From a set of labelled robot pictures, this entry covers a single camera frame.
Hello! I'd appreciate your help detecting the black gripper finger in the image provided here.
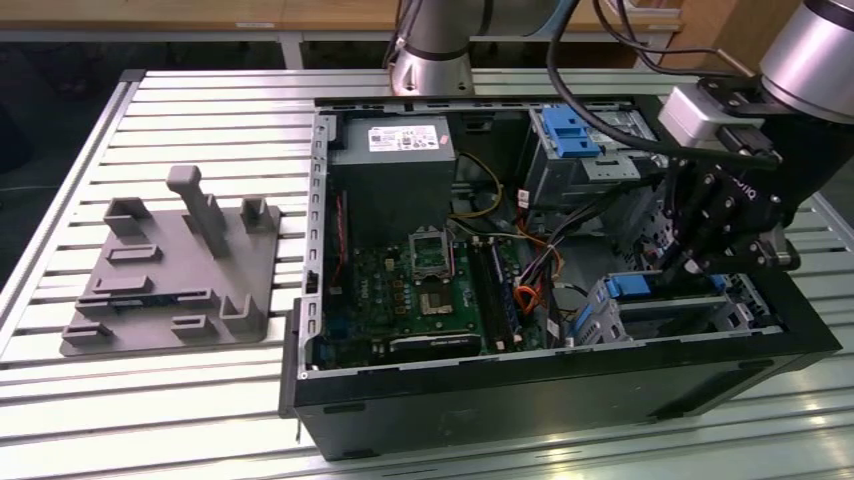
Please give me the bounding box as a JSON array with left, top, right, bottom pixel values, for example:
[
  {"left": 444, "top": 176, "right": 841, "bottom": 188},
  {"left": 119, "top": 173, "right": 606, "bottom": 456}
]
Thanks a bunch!
[
  {"left": 693, "top": 223, "right": 802, "bottom": 276},
  {"left": 659, "top": 163, "right": 735, "bottom": 286}
]

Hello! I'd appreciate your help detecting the hard disk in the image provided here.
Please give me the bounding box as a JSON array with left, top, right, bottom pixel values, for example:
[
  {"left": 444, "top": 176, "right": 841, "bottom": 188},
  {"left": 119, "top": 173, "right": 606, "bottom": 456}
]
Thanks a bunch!
[{"left": 603, "top": 269, "right": 733, "bottom": 301}]

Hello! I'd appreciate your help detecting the metal disk bay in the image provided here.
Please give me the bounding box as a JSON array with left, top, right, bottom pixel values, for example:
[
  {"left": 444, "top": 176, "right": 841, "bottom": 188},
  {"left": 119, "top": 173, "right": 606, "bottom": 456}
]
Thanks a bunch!
[{"left": 576, "top": 269, "right": 786, "bottom": 347}]

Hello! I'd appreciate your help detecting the black RAM slot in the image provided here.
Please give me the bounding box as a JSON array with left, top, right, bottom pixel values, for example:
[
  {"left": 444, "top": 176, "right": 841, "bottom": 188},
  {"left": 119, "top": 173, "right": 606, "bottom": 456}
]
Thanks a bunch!
[
  {"left": 466, "top": 235, "right": 488, "bottom": 351},
  {"left": 486, "top": 237, "right": 512, "bottom": 351}
]

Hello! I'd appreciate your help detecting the metal optical drive cage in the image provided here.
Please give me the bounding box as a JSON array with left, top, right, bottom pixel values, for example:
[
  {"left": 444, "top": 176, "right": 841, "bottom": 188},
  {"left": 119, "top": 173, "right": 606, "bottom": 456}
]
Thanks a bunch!
[{"left": 523, "top": 104, "right": 673, "bottom": 221}]

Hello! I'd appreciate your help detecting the blue plastic drive latch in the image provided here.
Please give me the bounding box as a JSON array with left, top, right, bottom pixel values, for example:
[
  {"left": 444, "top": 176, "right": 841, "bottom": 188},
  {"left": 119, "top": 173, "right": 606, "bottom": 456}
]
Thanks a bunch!
[{"left": 540, "top": 107, "right": 602, "bottom": 157}]

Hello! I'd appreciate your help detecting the metal socket cover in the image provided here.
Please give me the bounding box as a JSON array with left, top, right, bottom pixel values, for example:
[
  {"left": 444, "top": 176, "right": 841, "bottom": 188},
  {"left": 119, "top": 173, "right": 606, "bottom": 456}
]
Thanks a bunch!
[{"left": 407, "top": 224, "right": 456, "bottom": 281}]

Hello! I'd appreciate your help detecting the square chipset chip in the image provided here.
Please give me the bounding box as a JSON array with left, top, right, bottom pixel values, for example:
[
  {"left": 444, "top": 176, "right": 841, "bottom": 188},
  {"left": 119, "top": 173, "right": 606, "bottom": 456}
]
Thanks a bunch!
[{"left": 418, "top": 288, "right": 459, "bottom": 317}]

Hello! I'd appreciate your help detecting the black PC case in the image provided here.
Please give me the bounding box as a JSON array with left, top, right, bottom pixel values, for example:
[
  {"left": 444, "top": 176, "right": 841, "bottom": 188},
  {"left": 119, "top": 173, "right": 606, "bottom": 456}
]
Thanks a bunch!
[{"left": 278, "top": 92, "right": 843, "bottom": 464}]

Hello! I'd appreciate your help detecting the grey power supply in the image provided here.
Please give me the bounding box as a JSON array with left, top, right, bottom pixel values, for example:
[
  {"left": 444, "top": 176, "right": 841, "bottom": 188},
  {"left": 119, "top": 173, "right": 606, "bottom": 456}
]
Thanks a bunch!
[{"left": 330, "top": 114, "right": 459, "bottom": 246}]

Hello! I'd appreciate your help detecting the black graphics card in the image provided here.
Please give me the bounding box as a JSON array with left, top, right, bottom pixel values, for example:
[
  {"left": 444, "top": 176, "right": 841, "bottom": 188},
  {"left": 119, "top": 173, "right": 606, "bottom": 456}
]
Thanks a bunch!
[{"left": 386, "top": 332, "right": 482, "bottom": 357}]

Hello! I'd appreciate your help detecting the green motherboard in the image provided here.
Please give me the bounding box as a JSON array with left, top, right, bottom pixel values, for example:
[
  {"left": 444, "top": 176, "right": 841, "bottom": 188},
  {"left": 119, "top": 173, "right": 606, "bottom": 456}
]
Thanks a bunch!
[{"left": 323, "top": 219, "right": 555, "bottom": 361}]

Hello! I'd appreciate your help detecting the grey parts rack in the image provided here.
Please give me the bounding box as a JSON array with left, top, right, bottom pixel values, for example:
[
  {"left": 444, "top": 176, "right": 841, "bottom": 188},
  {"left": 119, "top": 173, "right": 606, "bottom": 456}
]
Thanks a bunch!
[{"left": 59, "top": 164, "right": 286, "bottom": 359}]

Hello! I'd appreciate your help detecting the green RAM stick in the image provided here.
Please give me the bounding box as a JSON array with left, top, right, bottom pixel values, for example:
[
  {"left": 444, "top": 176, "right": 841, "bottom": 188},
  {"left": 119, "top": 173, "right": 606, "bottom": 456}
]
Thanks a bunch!
[{"left": 109, "top": 295, "right": 181, "bottom": 307}]

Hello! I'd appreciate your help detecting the wooden workbench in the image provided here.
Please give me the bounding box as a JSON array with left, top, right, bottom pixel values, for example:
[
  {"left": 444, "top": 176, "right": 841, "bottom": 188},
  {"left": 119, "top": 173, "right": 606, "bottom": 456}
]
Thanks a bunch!
[{"left": 0, "top": 0, "right": 689, "bottom": 69}]

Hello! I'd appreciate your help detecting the thick black wire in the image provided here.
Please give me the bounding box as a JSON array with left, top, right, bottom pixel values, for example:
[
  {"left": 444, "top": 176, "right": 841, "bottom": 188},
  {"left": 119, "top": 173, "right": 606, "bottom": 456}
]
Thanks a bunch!
[{"left": 546, "top": 174, "right": 669, "bottom": 246}]

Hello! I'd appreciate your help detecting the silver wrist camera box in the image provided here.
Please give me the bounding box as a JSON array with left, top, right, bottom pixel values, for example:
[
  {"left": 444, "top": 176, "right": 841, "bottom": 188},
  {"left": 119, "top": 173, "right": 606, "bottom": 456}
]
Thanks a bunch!
[{"left": 657, "top": 82, "right": 782, "bottom": 164}]

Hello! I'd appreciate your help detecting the orange red black wire bundle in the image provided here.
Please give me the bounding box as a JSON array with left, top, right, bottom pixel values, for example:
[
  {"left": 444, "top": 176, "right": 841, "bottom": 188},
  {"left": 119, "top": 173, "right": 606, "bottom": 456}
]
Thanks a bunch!
[{"left": 510, "top": 219, "right": 579, "bottom": 321}]

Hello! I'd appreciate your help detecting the yellow black wire bundle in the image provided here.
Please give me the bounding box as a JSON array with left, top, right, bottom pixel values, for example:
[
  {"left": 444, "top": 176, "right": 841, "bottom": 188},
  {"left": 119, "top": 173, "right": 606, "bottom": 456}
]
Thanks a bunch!
[{"left": 447, "top": 149, "right": 503, "bottom": 221}]

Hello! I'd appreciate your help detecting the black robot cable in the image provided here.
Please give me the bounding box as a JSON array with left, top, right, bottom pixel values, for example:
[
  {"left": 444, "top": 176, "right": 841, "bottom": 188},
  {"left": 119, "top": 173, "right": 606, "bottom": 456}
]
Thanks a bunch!
[{"left": 544, "top": 0, "right": 782, "bottom": 166}]

